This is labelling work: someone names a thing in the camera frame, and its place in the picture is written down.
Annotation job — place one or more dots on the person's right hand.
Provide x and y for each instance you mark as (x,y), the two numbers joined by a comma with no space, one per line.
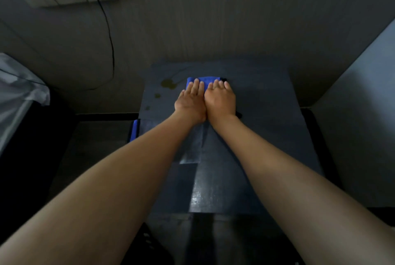
(220,102)

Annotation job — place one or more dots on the person's left hand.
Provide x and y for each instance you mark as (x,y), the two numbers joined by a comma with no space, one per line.
(189,106)

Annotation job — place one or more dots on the person's left middle finger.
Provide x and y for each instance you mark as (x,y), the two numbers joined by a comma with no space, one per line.
(195,86)

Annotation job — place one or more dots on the person's right little finger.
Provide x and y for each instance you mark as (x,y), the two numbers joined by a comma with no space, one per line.
(227,86)

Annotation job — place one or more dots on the person's left little finger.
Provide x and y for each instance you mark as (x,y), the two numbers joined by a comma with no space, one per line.
(181,95)

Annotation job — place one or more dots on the person's right middle finger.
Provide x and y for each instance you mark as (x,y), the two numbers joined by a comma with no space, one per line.
(215,85)

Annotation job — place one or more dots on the blue cleaning cloth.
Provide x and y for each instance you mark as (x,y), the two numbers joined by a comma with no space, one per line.
(207,79)

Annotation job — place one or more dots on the person's right forearm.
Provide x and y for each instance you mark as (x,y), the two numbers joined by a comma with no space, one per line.
(296,187)

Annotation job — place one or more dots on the person's left forearm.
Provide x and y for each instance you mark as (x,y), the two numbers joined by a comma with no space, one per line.
(101,187)

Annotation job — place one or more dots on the blue cloth strip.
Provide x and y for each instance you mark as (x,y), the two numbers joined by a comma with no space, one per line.
(134,130)

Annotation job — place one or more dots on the white bed sheet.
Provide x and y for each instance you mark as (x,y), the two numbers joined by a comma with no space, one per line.
(17,95)

